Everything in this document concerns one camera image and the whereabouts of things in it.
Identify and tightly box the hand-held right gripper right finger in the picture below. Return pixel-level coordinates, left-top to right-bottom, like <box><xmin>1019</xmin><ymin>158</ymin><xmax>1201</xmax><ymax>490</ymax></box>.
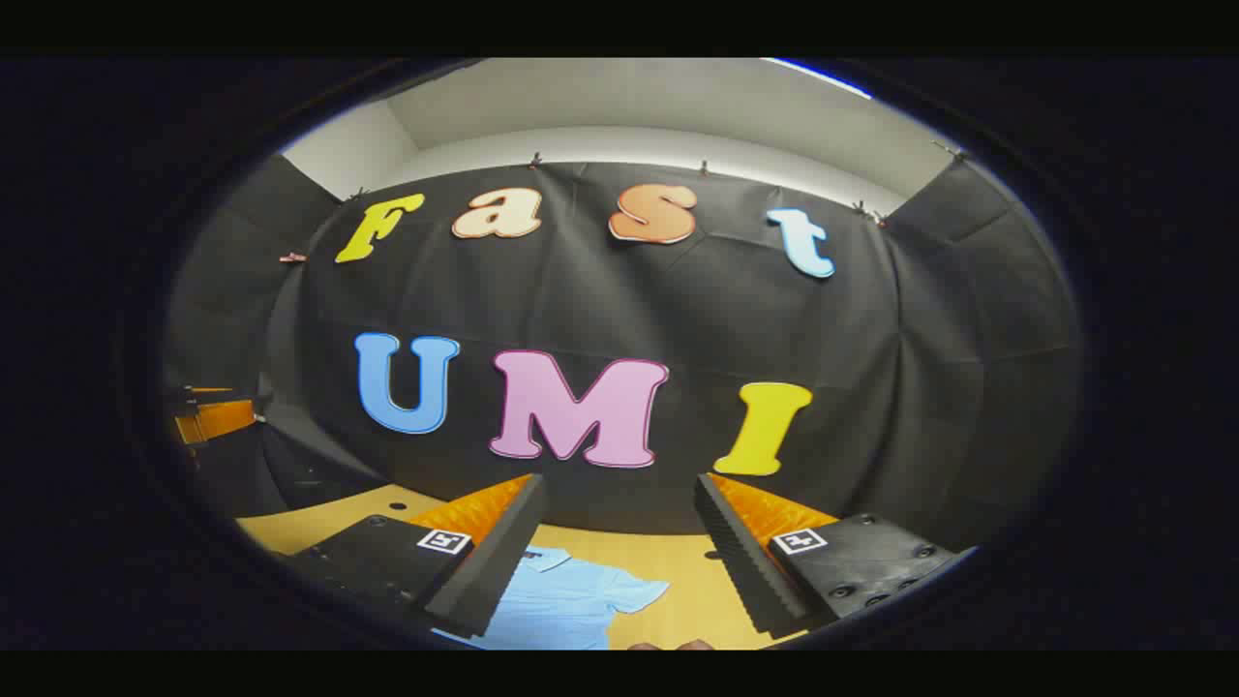
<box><xmin>694</xmin><ymin>472</ymin><xmax>979</xmax><ymax>640</ymax></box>

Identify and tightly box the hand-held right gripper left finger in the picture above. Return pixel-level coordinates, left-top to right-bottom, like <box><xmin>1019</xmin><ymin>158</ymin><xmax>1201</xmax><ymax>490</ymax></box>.
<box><xmin>281</xmin><ymin>472</ymin><xmax>549</xmax><ymax>640</ymax></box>

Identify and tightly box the light blue T-shirt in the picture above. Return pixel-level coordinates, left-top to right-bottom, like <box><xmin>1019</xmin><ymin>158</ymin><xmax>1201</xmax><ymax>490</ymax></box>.
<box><xmin>433</xmin><ymin>547</ymin><xmax>671</xmax><ymax>652</ymax></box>

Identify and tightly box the black backdrop cloth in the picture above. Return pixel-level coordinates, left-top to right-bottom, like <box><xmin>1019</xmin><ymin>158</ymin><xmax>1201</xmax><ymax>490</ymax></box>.
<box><xmin>160</xmin><ymin>150</ymin><xmax>1085</xmax><ymax>553</ymax></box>

